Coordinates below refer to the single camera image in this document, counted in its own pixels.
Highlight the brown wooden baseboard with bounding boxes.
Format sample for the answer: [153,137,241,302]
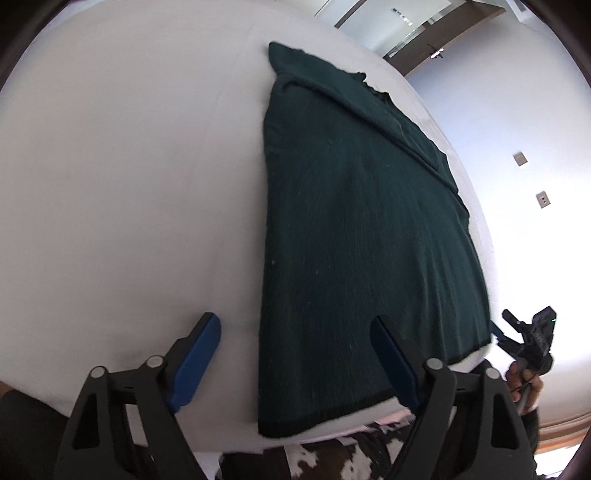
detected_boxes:
[538,412,591,455]

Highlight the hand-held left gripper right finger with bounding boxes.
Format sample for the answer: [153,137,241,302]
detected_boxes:
[370,315,536,480]

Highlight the brown wooden door frame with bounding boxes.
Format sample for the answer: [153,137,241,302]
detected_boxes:
[335,0,525,79]

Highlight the cow print pants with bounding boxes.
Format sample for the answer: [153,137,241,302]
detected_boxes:
[218,413,419,480]

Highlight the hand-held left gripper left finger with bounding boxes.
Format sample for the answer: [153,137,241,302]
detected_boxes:
[53,312,222,480]

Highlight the person's right hand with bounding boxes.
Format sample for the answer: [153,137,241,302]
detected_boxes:
[505,359,542,416]

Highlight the person's right forearm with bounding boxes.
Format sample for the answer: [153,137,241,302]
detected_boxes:
[519,407,542,480]

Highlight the white bed sheet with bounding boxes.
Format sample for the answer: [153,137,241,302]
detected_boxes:
[0,0,498,464]

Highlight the dark green knit sweater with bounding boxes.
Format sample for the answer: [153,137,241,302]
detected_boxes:
[256,41,493,439]

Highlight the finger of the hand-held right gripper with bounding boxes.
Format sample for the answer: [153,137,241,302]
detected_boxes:
[490,322,525,360]
[502,309,533,334]

